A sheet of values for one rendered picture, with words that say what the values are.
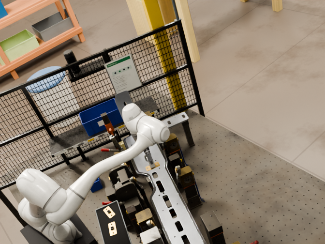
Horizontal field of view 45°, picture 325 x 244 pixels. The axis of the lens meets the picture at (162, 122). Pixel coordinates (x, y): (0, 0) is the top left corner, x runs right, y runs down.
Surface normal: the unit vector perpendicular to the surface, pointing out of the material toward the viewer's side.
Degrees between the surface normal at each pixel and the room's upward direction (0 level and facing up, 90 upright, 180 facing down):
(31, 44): 90
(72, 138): 0
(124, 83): 90
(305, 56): 0
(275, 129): 0
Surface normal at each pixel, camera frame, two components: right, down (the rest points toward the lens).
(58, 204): 0.26, -0.10
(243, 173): -0.25, -0.74
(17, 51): 0.56, 0.41
